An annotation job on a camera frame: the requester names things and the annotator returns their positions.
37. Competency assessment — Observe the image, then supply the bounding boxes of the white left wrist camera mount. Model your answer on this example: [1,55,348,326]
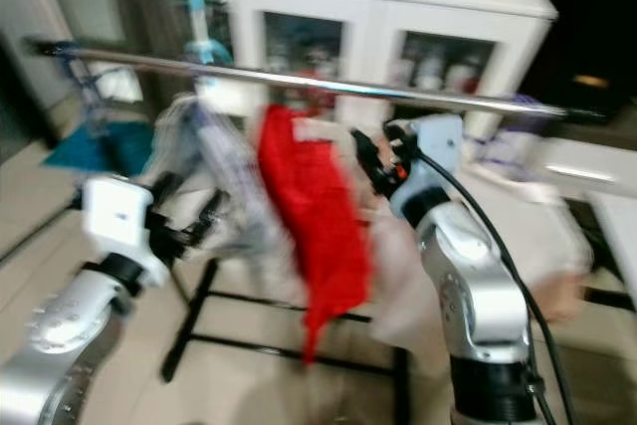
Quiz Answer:
[82,176,160,287]

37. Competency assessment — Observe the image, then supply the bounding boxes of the light blue pole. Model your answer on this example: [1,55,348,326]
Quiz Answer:
[179,0,230,70]

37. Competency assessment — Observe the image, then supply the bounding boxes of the white low table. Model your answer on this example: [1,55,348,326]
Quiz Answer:
[535,136,637,197]

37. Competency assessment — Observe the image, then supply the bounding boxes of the teal floor mat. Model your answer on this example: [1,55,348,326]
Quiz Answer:
[45,121,160,175]

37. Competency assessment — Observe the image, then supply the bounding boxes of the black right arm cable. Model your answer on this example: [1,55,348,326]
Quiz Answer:
[416,146,576,425]

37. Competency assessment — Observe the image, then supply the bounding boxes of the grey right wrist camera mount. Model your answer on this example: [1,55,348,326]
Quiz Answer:
[388,112,466,222]

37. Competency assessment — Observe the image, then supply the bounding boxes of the black rack base frame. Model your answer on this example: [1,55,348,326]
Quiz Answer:
[159,261,415,425]

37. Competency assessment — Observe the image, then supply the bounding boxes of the plain red garment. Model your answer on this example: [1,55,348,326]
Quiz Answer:
[256,105,372,363]

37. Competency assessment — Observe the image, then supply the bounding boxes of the grey white garment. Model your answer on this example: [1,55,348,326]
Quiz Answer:
[149,97,285,277]

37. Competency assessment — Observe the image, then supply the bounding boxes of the steel clothes rail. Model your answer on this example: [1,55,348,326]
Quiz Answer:
[28,37,603,124]

